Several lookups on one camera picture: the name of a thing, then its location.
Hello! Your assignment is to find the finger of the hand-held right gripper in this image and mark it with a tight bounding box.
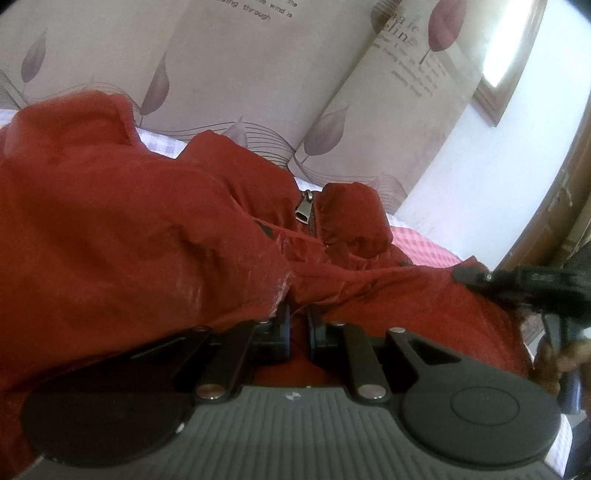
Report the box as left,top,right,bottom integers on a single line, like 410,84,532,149
451,266,522,297

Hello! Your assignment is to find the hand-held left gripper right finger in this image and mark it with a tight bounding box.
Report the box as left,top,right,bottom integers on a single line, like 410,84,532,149
307,306,458,400

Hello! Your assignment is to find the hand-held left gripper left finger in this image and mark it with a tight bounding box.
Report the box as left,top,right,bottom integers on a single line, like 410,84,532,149
126,305,291,400

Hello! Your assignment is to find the red jacket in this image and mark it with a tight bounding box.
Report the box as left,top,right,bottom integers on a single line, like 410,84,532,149
0,91,536,464

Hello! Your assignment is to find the person's right hand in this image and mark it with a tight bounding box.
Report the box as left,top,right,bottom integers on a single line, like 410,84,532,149
531,336,591,393

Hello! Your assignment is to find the brown wooden door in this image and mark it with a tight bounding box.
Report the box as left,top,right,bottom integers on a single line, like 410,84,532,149
489,131,591,280

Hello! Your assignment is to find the pink checkered bedsheet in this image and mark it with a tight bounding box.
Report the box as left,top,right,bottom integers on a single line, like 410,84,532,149
0,108,575,480

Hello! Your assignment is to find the beige leaf print curtain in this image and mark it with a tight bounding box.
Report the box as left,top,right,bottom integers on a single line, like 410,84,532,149
0,0,548,217

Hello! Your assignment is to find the wooden window frame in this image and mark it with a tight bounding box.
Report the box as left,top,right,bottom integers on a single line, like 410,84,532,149
473,0,556,128

